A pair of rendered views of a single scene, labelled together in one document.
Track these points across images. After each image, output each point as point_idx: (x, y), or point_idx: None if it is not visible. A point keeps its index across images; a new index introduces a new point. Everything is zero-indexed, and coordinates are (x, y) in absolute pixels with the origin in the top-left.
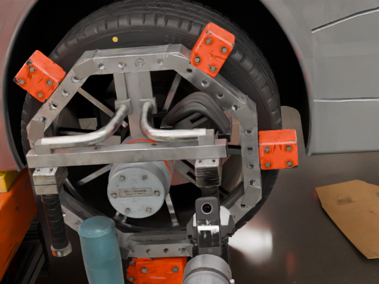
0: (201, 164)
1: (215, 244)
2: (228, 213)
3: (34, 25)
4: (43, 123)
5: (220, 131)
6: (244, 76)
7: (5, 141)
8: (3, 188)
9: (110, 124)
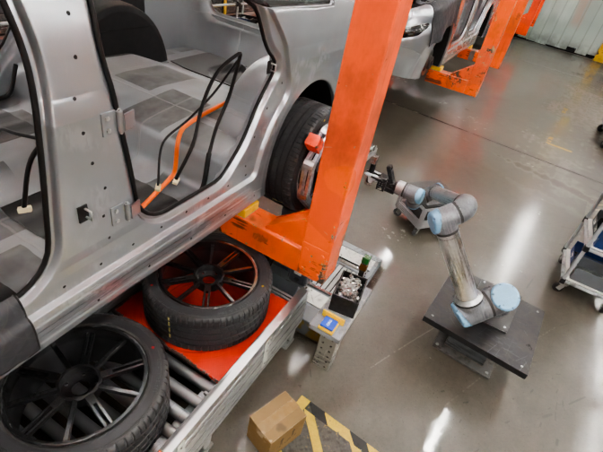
0: (376, 156)
1: (394, 178)
2: (375, 170)
3: None
4: (317, 162)
5: None
6: None
7: (265, 182)
8: (257, 206)
9: None
